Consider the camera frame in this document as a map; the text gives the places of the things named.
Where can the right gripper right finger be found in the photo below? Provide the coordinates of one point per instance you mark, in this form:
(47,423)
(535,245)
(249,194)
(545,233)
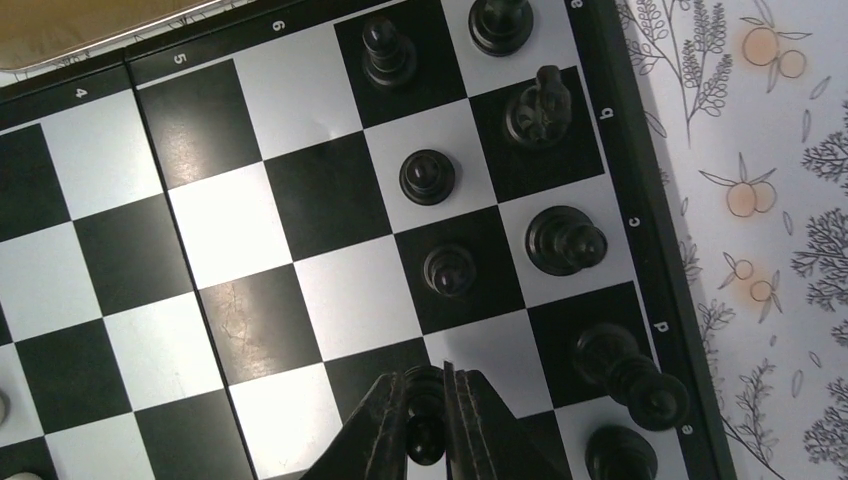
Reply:
(484,439)

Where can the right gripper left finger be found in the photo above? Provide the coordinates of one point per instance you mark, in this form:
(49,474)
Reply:
(371,443)

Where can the black chess piece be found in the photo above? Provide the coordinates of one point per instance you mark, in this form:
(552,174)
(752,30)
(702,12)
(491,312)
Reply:
(608,356)
(620,453)
(500,27)
(563,240)

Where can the black chess knight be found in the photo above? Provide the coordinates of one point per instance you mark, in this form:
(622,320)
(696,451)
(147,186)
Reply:
(539,116)

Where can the black white chessboard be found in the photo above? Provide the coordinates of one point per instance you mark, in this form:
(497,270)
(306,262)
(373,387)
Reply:
(207,258)

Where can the floral table mat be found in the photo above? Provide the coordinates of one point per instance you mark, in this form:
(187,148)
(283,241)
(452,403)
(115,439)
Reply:
(747,104)

